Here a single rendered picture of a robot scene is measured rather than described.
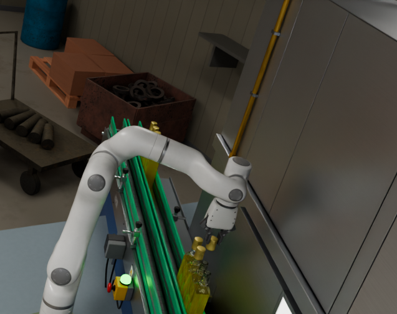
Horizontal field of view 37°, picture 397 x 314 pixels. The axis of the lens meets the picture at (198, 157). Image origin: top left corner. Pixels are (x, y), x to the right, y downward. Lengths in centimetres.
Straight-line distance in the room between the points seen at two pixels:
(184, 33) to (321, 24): 439
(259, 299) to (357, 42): 88
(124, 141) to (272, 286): 66
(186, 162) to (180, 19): 452
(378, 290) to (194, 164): 112
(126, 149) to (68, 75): 454
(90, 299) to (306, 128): 133
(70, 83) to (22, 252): 366
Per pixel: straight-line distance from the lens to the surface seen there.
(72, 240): 212
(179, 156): 195
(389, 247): 92
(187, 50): 627
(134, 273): 253
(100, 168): 195
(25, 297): 273
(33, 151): 479
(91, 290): 283
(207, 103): 601
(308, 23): 208
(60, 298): 227
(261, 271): 204
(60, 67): 661
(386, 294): 92
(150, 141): 194
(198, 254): 223
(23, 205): 469
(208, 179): 192
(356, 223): 165
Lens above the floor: 253
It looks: 24 degrees down
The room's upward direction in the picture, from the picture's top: 18 degrees clockwise
